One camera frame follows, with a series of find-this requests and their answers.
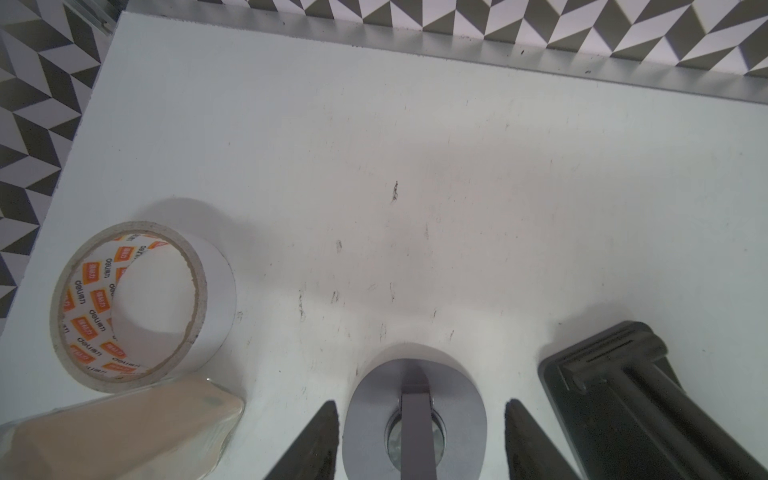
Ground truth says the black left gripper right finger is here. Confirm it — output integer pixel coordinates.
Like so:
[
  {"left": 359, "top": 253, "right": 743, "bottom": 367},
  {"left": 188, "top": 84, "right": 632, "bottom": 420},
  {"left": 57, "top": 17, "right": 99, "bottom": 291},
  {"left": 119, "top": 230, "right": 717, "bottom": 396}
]
[{"left": 505, "top": 399, "right": 578, "bottom": 480}]

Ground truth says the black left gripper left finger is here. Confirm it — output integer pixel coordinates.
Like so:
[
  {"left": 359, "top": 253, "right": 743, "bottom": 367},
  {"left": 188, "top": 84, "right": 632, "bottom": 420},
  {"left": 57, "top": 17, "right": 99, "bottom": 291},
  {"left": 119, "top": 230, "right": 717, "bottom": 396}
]
[{"left": 265, "top": 400, "right": 340, "bottom": 480}]

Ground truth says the grey round stand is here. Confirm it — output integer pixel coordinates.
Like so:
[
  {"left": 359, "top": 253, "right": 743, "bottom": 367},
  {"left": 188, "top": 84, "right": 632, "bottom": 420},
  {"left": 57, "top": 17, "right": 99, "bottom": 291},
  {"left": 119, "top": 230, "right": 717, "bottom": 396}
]
[{"left": 342, "top": 359, "right": 487, "bottom": 479}]

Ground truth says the black folding phone stand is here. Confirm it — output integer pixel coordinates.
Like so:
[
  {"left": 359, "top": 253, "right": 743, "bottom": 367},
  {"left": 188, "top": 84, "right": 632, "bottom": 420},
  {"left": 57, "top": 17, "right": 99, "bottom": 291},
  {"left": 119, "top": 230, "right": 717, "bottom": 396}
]
[{"left": 538, "top": 321, "right": 767, "bottom": 479}]

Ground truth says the spice jar with black lid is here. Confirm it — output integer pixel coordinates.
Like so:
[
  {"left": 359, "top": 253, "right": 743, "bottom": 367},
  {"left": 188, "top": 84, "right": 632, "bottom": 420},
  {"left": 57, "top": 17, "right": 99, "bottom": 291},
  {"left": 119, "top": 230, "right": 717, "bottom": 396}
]
[{"left": 1, "top": 375, "right": 245, "bottom": 479}]

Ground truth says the white packing tape roll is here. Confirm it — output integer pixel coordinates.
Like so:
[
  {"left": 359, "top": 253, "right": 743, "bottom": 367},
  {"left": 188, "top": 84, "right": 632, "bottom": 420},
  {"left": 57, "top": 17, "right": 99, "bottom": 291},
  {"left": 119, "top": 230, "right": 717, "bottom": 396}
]
[{"left": 50, "top": 221, "right": 236, "bottom": 393}]

